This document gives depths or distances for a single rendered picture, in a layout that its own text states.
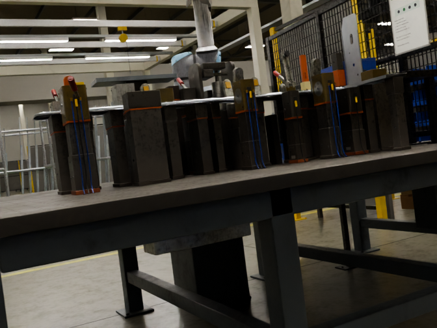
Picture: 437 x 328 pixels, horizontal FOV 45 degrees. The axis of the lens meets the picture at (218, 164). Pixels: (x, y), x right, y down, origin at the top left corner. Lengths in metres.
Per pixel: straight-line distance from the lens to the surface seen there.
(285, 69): 2.55
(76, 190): 1.78
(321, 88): 2.17
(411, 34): 2.70
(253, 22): 9.60
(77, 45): 11.20
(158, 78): 2.41
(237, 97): 2.05
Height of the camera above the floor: 0.77
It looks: 1 degrees down
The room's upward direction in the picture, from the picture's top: 7 degrees counter-clockwise
